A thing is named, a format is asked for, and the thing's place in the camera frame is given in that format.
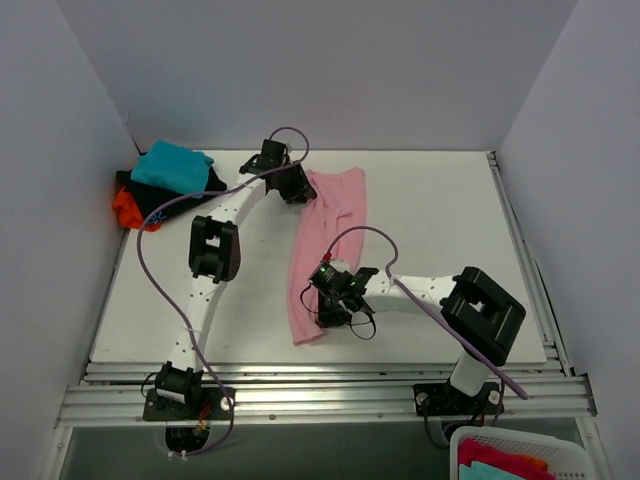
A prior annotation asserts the black folded t-shirt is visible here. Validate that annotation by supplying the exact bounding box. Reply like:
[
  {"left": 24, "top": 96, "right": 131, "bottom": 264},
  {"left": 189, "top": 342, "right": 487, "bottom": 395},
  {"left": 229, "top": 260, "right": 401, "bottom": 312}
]
[{"left": 112, "top": 171, "right": 208, "bottom": 232}]

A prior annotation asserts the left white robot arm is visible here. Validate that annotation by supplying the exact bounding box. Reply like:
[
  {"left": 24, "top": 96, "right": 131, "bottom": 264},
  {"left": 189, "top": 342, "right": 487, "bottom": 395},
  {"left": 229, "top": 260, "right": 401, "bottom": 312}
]
[{"left": 155, "top": 139, "right": 316, "bottom": 419}]

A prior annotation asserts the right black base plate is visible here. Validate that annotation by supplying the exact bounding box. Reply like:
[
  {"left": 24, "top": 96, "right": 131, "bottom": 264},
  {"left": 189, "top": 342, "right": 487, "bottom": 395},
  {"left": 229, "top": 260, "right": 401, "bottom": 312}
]
[{"left": 413, "top": 382, "right": 504, "bottom": 418}]

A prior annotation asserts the teal shirt in basket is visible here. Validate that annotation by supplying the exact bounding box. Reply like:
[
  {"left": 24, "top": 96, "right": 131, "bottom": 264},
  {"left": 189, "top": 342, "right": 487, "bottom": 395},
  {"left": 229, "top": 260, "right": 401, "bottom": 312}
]
[{"left": 458, "top": 461, "right": 520, "bottom": 480}]

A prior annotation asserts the pink t-shirt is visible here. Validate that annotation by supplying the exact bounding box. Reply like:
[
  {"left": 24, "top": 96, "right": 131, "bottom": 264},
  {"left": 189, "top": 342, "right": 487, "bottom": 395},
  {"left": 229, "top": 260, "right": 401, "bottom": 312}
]
[{"left": 286, "top": 167, "right": 367, "bottom": 346}]

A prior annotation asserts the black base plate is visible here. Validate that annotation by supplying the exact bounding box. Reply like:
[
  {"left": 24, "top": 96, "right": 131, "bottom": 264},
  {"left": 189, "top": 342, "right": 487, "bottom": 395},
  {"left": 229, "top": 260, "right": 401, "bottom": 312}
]
[
  {"left": 413, "top": 382, "right": 504, "bottom": 418},
  {"left": 142, "top": 386, "right": 231, "bottom": 422}
]

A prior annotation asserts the teal folded t-shirt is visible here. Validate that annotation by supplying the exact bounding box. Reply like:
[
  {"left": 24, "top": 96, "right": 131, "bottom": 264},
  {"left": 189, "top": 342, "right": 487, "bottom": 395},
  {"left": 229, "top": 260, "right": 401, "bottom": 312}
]
[{"left": 130, "top": 140, "right": 214, "bottom": 195}]

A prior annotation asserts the orange shirt in basket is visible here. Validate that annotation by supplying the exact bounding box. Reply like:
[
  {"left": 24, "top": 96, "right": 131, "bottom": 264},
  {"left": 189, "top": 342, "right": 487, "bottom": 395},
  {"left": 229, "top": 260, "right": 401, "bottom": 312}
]
[{"left": 518, "top": 454, "right": 549, "bottom": 472}]

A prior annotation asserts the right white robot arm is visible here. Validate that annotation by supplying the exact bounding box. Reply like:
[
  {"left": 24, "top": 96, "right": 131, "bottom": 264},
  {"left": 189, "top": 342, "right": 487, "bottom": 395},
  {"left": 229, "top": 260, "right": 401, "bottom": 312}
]
[{"left": 309, "top": 261, "right": 528, "bottom": 413}]

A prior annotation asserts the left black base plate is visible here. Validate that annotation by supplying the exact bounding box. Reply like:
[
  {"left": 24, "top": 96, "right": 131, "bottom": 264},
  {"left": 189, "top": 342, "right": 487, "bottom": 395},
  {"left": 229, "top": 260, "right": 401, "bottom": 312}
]
[{"left": 142, "top": 386, "right": 231, "bottom": 422}]

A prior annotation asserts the orange folded t-shirt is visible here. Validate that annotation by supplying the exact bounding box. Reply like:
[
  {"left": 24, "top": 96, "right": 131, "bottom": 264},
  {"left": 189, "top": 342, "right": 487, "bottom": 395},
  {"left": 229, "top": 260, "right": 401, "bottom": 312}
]
[{"left": 112, "top": 185, "right": 165, "bottom": 229}]

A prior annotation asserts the black thin cable right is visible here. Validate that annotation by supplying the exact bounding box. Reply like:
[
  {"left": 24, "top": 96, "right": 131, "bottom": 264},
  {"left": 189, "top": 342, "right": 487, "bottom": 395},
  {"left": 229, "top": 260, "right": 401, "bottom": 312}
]
[{"left": 299, "top": 284, "right": 379, "bottom": 344}]

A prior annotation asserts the aluminium rail frame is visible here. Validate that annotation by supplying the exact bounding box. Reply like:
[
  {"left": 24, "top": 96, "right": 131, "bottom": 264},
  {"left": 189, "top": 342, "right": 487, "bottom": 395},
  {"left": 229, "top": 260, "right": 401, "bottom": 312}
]
[{"left": 58, "top": 151, "right": 596, "bottom": 428}]

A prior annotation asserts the red shirt in basket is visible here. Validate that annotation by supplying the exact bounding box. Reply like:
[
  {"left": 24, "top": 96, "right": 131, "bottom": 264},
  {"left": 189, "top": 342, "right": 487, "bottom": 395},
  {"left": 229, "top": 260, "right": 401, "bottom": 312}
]
[{"left": 457, "top": 440, "right": 530, "bottom": 479}]

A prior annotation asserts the white laundry basket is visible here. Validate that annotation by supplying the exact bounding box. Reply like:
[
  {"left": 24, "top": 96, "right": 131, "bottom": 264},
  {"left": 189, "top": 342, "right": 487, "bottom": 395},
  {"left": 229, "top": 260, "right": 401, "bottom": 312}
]
[{"left": 449, "top": 426, "right": 598, "bottom": 479}]

